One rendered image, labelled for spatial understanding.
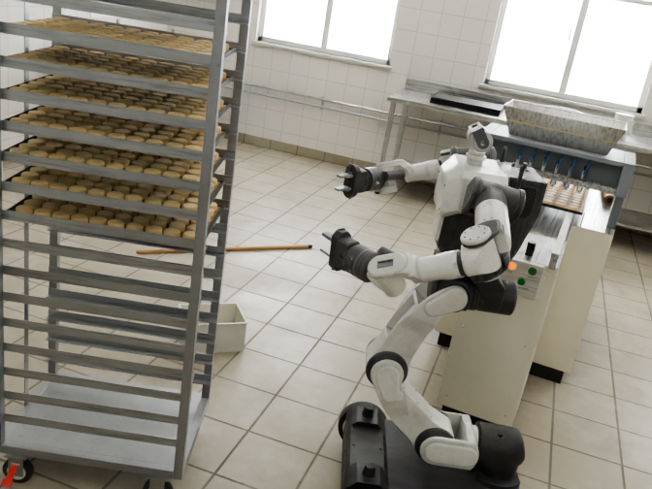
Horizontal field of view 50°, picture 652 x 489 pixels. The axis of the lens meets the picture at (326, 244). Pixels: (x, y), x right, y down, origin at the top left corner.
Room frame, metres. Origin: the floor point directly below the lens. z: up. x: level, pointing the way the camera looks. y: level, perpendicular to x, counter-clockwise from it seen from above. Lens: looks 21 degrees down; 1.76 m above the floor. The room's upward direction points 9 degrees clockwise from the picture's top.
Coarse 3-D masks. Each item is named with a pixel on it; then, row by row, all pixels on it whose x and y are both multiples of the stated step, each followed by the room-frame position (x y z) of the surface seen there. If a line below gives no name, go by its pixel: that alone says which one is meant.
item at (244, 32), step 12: (240, 24) 2.37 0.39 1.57; (240, 36) 2.37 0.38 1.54; (240, 60) 2.37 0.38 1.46; (240, 84) 2.37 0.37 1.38; (240, 96) 2.37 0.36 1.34; (240, 108) 2.38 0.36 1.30; (228, 144) 2.37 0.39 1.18; (228, 168) 2.37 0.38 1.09; (228, 192) 2.37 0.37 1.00; (228, 216) 2.38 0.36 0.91; (216, 264) 2.37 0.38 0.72; (216, 288) 2.37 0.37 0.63; (216, 312) 2.37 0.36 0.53; (216, 324) 2.38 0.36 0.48; (204, 372) 2.37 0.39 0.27; (204, 396) 2.37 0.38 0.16
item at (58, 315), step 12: (60, 312) 2.36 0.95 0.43; (72, 312) 2.36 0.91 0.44; (84, 324) 2.34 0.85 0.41; (96, 324) 2.35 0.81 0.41; (108, 324) 2.37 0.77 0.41; (120, 324) 2.37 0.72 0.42; (132, 324) 2.37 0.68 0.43; (144, 324) 2.37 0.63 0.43; (156, 336) 2.34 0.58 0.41; (168, 336) 2.35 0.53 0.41; (180, 336) 2.37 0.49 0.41; (204, 336) 2.37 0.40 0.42
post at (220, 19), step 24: (216, 0) 1.92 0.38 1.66; (216, 24) 1.92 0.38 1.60; (216, 48) 1.92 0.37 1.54; (216, 72) 1.92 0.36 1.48; (216, 96) 1.92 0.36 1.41; (216, 120) 1.94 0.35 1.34; (192, 264) 1.92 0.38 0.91; (192, 288) 1.92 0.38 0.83; (192, 312) 1.92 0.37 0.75; (192, 336) 1.92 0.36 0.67; (192, 360) 1.92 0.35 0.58
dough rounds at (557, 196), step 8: (560, 184) 3.69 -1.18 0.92; (552, 192) 3.49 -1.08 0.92; (560, 192) 3.52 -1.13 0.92; (568, 192) 3.54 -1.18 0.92; (584, 192) 3.64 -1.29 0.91; (544, 200) 3.31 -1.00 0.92; (552, 200) 3.35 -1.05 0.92; (560, 200) 3.35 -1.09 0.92; (568, 200) 3.39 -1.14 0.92; (576, 200) 3.41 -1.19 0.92; (584, 200) 3.51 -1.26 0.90; (568, 208) 3.31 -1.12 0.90; (576, 208) 3.26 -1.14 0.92
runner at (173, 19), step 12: (24, 0) 1.95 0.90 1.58; (36, 0) 1.95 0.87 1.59; (48, 0) 1.95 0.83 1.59; (60, 0) 1.95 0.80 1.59; (72, 0) 1.95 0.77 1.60; (84, 0) 1.95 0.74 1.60; (96, 12) 1.95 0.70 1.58; (108, 12) 1.95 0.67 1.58; (120, 12) 1.95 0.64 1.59; (132, 12) 1.95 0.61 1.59; (144, 12) 1.95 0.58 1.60; (156, 12) 1.95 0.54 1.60; (168, 24) 1.95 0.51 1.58; (180, 24) 1.95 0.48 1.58; (192, 24) 1.95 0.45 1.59; (204, 24) 1.95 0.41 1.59
